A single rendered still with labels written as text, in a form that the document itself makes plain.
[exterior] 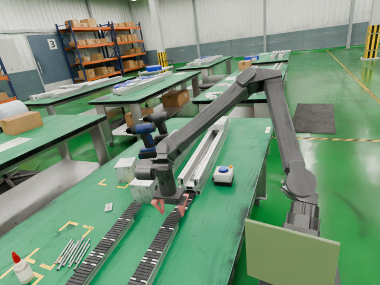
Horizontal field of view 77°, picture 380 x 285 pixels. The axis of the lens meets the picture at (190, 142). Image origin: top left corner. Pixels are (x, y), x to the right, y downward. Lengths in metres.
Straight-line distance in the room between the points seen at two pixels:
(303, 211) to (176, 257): 0.41
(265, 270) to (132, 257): 0.42
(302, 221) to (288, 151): 0.20
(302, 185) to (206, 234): 0.38
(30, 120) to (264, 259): 2.63
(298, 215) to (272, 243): 0.11
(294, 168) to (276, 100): 0.23
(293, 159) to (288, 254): 0.25
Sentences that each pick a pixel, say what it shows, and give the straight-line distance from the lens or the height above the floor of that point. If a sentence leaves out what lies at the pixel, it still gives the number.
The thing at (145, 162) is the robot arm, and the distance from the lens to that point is 0.83.
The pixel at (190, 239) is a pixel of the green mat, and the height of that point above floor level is 0.78.
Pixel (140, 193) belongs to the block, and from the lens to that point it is 1.06.
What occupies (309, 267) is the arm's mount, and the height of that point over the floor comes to 0.89.
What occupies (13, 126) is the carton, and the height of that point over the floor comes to 0.87.
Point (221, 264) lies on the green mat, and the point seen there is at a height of 0.78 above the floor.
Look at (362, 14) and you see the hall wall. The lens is 15.96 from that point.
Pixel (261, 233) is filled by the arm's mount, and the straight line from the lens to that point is 0.65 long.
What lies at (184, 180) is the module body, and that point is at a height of 0.85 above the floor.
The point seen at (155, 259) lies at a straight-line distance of 0.81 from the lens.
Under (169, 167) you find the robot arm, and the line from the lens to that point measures 0.79.
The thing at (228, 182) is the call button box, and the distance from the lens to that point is 1.09.
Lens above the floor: 1.40
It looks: 23 degrees down
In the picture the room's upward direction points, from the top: 8 degrees counter-clockwise
